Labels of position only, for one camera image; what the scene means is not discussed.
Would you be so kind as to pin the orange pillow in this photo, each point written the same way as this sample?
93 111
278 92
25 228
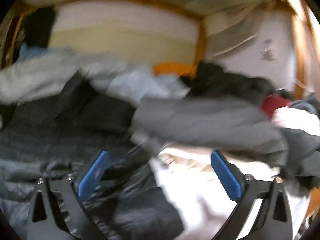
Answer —
178 69

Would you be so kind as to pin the wooden bed frame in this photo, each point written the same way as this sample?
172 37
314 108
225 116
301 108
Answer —
11 22

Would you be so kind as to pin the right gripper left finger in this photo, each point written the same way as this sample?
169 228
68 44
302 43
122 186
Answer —
44 218

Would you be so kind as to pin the grey folded garment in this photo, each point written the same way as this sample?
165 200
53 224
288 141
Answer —
226 123

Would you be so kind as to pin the black fleece garment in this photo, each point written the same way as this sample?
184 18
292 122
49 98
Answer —
212 81

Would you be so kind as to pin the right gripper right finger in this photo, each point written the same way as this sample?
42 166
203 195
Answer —
273 220

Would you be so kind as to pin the dark grey puffer jacket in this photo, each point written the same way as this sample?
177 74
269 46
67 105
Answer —
58 135

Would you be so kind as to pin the black hanging garment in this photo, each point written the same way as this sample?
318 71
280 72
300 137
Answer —
38 27

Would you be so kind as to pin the light blue duvet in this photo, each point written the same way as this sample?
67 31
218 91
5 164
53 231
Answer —
39 73

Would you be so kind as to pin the red garment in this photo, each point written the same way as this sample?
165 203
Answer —
272 103

